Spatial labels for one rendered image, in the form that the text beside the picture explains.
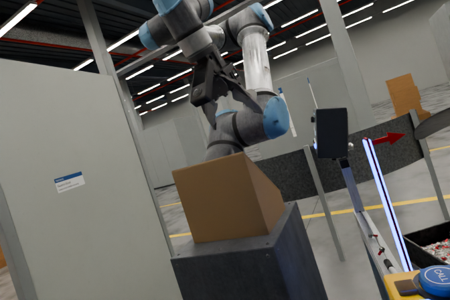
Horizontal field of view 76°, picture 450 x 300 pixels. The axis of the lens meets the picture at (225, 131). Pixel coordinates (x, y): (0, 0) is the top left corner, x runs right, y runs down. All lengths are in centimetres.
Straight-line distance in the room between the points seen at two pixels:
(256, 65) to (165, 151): 971
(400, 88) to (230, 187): 818
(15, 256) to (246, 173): 119
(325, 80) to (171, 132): 570
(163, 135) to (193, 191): 969
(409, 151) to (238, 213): 220
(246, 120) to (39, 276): 126
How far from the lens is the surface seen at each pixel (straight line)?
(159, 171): 1097
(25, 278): 167
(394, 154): 271
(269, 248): 71
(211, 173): 78
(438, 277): 38
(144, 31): 85
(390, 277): 40
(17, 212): 168
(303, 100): 680
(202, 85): 65
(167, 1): 69
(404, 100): 882
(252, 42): 103
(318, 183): 244
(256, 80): 92
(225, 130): 88
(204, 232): 86
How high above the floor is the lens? 128
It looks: level
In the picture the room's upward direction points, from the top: 18 degrees counter-clockwise
